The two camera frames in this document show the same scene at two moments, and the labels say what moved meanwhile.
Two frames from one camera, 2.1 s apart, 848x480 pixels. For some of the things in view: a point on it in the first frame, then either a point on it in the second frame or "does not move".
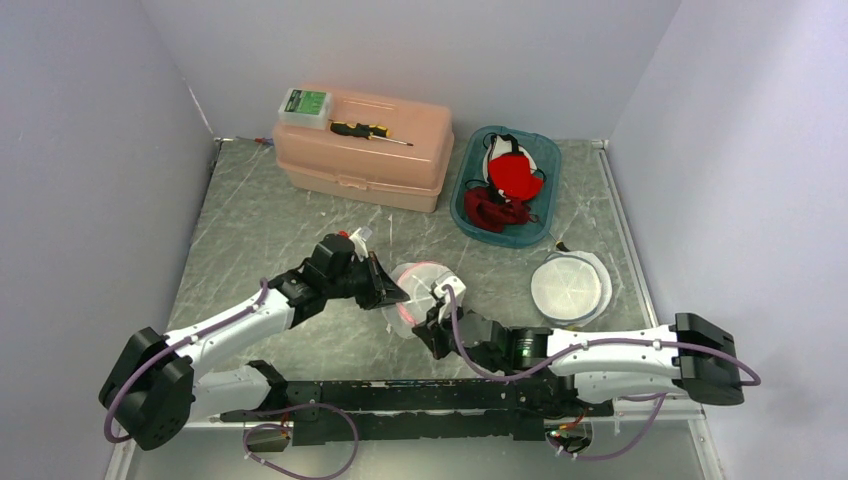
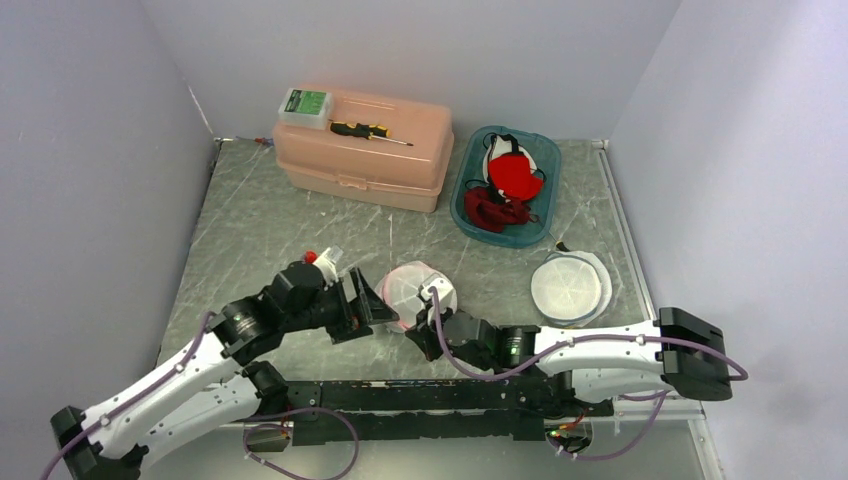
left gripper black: x=377 y=276 -> x=365 y=308
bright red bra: x=511 y=173 does not move
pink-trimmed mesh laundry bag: x=416 y=279 does not move
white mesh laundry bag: x=571 y=288 does not move
